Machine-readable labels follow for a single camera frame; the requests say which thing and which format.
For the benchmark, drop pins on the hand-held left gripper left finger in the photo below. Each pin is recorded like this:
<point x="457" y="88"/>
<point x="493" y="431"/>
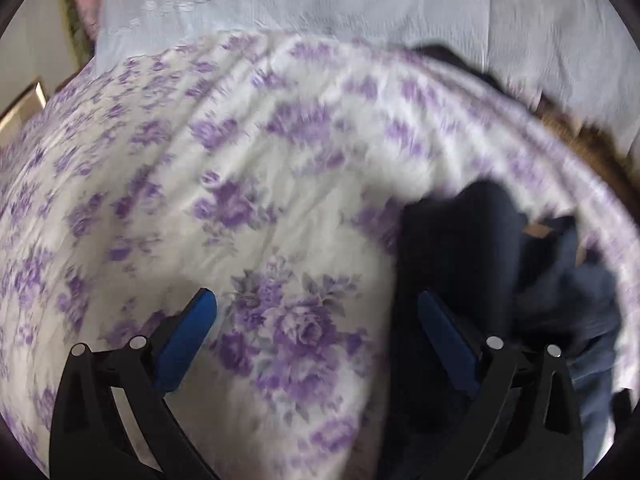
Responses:
<point x="187" y="340"/>

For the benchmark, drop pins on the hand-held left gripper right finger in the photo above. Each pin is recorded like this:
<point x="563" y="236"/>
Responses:
<point x="450" y="340"/>

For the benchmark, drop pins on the navy knit cardigan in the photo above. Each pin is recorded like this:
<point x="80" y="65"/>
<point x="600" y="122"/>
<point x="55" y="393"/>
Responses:
<point x="460" y="250"/>

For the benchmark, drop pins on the purple floral bed sheet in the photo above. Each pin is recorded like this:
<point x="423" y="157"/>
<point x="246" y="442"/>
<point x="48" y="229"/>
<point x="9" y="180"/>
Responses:
<point x="200" y="185"/>

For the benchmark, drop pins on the brown woven mat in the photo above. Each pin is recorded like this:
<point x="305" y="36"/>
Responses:
<point x="590" y="145"/>

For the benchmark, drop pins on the dark cloth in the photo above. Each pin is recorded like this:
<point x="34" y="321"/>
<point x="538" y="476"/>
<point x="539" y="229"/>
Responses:
<point x="450" y="62"/>

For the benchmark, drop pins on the green patterned panel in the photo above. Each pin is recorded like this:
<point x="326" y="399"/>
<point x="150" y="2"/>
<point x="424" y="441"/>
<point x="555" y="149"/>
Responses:
<point x="75" y="30"/>

